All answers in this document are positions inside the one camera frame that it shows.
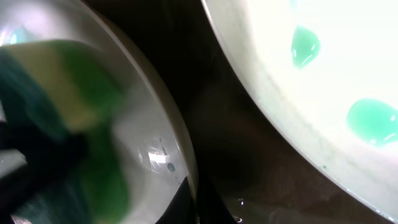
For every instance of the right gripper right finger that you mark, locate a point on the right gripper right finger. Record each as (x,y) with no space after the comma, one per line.
(210,207)

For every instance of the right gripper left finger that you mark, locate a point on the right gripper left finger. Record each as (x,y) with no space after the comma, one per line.
(181,209)

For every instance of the white plate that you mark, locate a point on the white plate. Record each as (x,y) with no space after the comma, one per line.
(324,73)

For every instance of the green yellow sponge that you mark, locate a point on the green yellow sponge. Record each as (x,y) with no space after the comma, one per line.
(59,100)

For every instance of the pale blue plate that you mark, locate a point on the pale blue plate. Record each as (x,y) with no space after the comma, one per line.
(148,133)

